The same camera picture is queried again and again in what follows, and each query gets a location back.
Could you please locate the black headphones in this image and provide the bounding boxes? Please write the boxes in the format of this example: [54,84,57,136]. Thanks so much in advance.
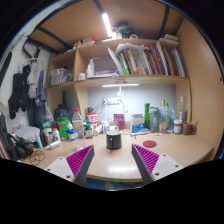
[0,131,34,161]

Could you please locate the white cable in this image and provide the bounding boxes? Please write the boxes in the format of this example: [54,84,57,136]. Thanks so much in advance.
[101,98,130,123]

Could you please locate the blue-lidded white box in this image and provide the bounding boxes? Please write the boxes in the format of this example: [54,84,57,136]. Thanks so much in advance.
[67,128,78,142]

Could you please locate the brown mug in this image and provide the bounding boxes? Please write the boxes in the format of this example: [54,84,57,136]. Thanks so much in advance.
[182,121,196,136]

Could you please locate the clear bottle, yellow cap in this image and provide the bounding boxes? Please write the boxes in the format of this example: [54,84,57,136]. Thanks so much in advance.
[159,99,168,132]

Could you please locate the grey shaker bottle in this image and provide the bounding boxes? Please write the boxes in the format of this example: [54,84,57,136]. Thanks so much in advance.
[148,106,160,133]

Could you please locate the red and white canister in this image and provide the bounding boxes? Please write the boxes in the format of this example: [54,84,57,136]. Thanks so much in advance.
[86,111,98,130]

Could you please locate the white hanging garment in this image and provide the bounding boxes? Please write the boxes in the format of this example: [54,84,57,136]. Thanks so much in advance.
[27,62,43,99]

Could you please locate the flat round red coaster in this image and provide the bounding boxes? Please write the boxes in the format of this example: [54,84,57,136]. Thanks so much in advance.
[142,139,158,149]

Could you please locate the white bottle, orange cap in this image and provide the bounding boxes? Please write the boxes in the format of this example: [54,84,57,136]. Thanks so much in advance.
[52,127,61,143]

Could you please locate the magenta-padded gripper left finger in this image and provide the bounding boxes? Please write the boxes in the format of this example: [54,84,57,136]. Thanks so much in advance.
[44,144,95,187]

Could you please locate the white wall power outlet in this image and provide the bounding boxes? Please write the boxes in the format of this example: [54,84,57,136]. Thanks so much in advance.
[103,98,124,106]

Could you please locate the tall green bottle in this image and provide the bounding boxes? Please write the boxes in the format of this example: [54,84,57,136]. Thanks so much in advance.
[144,102,151,130]

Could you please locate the blue hanging garment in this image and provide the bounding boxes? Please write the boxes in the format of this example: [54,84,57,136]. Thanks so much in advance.
[33,69,48,108]

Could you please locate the ceiling tube light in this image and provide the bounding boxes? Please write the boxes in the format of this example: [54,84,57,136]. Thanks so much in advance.
[101,12,114,38]

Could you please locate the black mug, white inside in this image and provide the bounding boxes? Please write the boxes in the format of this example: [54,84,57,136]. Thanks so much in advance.
[106,130,122,151]

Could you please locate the under-shelf light bar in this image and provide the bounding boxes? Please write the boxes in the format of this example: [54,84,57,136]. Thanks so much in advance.
[101,83,140,89]

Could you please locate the silver tube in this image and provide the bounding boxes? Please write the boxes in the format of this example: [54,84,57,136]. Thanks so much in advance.
[45,139,62,150]

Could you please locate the green lidded jar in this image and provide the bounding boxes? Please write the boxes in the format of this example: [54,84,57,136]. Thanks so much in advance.
[58,129,70,141]
[57,117,70,131]

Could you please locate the white and blue box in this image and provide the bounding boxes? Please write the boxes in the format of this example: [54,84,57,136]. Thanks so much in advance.
[130,113,146,134]

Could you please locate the tall clear glass bottle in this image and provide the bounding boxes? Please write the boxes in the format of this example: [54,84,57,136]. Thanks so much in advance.
[178,95,188,124]

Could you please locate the wooden shelf unit with books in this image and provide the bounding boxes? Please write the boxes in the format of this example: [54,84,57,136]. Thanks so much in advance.
[45,33,193,129]

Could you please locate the white-lidded jar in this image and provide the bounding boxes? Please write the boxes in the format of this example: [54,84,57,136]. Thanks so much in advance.
[173,119,183,135]

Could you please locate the black hanging garment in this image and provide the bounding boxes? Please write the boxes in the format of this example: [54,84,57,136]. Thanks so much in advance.
[7,64,33,120]

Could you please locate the black bag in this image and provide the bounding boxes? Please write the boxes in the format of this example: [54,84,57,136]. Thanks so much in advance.
[53,103,71,121]

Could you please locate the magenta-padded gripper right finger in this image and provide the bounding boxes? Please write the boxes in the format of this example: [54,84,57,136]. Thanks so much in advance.
[131,143,184,186]

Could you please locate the white bottle, blue label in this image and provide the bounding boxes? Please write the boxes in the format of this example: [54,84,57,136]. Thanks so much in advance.
[101,120,110,134]

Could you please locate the dark brown supplement bottle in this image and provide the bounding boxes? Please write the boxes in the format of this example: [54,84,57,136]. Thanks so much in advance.
[84,123,94,140]

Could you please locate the magenta carton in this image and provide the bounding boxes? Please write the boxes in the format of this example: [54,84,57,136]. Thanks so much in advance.
[113,113,126,131]

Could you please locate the blue hairbrush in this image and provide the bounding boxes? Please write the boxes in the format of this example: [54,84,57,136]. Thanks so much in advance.
[130,129,150,138]

